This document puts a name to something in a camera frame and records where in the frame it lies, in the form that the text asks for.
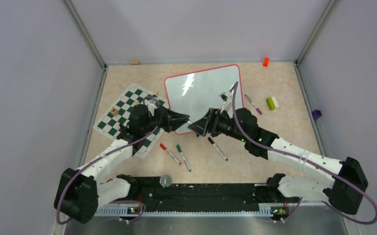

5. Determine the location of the purple cable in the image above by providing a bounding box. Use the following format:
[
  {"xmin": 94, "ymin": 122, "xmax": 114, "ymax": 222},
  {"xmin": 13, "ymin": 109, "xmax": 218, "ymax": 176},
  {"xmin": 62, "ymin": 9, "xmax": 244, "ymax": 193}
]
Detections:
[
  {"xmin": 56, "ymin": 95, "xmax": 163, "ymax": 225},
  {"xmin": 230, "ymin": 81, "xmax": 377, "ymax": 225}
]

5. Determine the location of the black marker pen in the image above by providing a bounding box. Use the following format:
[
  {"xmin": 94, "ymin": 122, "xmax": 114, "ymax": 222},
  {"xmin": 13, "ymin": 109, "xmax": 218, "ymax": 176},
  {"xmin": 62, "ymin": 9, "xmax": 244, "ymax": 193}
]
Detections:
[{"xmin": 207, "ymin": 137, "xmax": 228, "ymax": 161}]

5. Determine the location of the pink framed whiteboard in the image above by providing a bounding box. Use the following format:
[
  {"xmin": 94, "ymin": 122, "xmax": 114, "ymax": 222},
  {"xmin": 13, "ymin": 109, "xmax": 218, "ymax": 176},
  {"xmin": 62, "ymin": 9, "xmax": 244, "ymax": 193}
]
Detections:
[{"xmin": 164, "ymin": 64, "xmax": 244, "ymax": 122}]

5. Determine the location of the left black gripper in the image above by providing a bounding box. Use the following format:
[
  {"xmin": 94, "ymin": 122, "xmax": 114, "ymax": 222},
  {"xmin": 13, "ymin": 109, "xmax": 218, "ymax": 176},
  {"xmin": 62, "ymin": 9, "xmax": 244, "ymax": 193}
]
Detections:
[{"xmin": 142, "ymin": 105, "xmax": 190, "ymax": 134}]

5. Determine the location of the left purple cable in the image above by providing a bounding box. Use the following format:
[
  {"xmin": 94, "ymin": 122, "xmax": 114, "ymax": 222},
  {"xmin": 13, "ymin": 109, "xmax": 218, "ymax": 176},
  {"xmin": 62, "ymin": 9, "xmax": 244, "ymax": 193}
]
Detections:
[{"xmin": 56, "ymin": 95, "xmax": 163, "ymax": 225}]

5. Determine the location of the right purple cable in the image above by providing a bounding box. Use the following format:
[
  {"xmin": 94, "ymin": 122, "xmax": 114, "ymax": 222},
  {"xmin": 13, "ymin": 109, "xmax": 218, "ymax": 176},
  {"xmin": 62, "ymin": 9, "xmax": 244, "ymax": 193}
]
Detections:
[{"xmin": 230, "ymin": 81, "xmax": 377, "ymax": 225}]

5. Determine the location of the green white chess mat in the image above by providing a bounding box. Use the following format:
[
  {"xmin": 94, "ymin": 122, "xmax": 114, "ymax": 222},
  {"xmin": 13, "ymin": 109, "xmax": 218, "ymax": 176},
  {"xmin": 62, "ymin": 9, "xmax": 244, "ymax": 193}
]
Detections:
[{"xmin": 93, "ymin": 83, "xmax": 169, "ymax": 159}]

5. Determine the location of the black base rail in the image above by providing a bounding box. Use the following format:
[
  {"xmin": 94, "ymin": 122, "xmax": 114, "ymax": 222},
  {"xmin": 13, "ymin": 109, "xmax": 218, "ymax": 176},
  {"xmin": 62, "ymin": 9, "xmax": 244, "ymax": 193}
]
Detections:
[{"xmin": 109, "ymin": 176, "xmax": 301, "ymax": 215}]

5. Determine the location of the purple marker pen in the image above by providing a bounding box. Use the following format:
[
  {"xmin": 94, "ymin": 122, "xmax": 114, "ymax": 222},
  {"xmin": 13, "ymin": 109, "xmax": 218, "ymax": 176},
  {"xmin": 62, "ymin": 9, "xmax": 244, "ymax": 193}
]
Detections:
[{"xmin": 244, "ymin": 94, "xmax": 263, "ymax": 115}]

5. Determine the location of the green white toy brick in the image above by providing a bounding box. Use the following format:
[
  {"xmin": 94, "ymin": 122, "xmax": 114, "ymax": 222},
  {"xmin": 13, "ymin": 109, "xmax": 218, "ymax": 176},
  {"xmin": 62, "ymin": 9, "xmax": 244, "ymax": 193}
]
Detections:
[{"xmin": 266, "ymin": 96, "xmax": 280, "ymax": 111}]

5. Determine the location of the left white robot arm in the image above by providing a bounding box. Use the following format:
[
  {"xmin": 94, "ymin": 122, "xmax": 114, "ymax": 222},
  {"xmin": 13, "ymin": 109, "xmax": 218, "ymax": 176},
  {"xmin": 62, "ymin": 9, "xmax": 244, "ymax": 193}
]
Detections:
[{"xmin": 54, "ymin": 104, "xmax": 190, "ymax": 225}]

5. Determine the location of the orange toy block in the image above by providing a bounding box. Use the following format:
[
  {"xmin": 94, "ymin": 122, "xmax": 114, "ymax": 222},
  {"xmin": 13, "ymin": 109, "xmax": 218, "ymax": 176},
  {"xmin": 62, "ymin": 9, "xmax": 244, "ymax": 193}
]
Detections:
[{"xmin": 263, "ymin": 57, "xmax": 270, "ymax": 68}]

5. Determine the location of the green marker pen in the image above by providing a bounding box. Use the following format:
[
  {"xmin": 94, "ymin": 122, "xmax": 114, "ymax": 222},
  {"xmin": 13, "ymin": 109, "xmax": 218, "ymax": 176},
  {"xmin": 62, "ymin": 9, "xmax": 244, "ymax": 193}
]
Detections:
[{"xmin": 177, "ymin": 144, "xmax": 192, "ymax": 172}]

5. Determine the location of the small wooden block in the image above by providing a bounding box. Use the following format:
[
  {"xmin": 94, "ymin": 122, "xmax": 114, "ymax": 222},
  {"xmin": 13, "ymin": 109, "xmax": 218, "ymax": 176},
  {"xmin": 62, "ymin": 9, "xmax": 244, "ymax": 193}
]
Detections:
[{"xmin": 130, "ymin": 60, "xmax": 140, "ymax": 65}]

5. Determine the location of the purple toy block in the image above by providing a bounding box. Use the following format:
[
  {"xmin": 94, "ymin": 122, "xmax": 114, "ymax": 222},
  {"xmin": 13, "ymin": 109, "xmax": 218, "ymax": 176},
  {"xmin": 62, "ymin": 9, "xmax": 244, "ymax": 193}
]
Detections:
[{"xmin": 311, "ymin": 110, "xmax": 322, "ymax": 120}]

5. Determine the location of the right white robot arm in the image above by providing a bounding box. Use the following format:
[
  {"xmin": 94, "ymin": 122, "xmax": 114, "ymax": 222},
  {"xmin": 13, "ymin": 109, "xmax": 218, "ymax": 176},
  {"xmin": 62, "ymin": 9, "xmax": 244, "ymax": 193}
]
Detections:
[{"xmin": 188, "ymin": 108, "xmax": 368, "ymax": 215}]

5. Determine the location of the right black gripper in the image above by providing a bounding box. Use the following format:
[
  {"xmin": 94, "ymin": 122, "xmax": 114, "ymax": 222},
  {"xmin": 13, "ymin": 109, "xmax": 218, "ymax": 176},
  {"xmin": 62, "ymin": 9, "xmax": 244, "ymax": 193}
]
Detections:
[{"xmin": 189, "ymin": 107, "xmax": 248, "ymax": 142}]

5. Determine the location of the red marker pen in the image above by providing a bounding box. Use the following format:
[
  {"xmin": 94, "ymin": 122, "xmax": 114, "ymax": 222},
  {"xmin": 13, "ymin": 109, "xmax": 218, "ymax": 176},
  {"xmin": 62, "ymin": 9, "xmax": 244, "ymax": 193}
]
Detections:
[{"xmin": 159, "ymin": 143, "xmax": 181, "ymax": 165}]

